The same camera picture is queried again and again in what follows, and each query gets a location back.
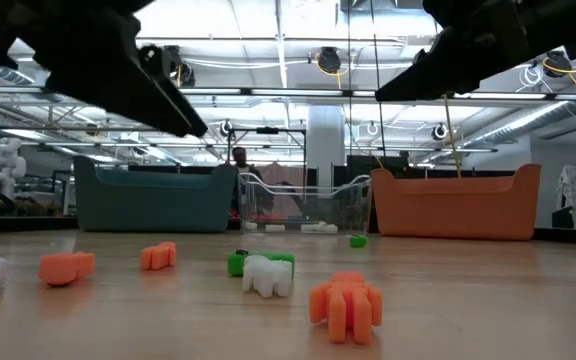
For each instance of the clear plastic bin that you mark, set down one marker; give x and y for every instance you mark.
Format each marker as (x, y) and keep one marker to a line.
(288, 210)

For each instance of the long ceiling light bar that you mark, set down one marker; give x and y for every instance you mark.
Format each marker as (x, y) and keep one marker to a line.
(293, 92)

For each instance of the person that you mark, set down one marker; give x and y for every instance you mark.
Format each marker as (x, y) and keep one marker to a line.
(240, 157)

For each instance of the green skeleton figure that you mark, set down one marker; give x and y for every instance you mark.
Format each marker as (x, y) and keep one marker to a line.
(235, 263)
(358, 241)

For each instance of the pink hanging cloth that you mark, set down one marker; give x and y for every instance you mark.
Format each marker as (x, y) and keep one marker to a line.
(283, 185)

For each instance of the white round column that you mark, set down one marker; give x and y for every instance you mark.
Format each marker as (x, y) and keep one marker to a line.
(325, 145)

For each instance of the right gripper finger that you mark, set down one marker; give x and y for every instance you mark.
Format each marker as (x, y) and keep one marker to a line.
(443, 65)

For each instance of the orange plastic bin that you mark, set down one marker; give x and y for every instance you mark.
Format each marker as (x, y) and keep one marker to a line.
(458, 210)

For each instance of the teal plastic bin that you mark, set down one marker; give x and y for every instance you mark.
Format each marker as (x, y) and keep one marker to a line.
(153, 205)

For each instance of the orange skeleton figure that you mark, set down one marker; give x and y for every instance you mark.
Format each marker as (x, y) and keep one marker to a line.
(158, 256)
(346, 305)
(63, 268)

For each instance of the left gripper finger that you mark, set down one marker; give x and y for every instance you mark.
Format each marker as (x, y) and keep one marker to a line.
(178, 95)
(128, 100)

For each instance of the black metal frame rig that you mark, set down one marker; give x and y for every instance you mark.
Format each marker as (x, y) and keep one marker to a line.
(267, 130)

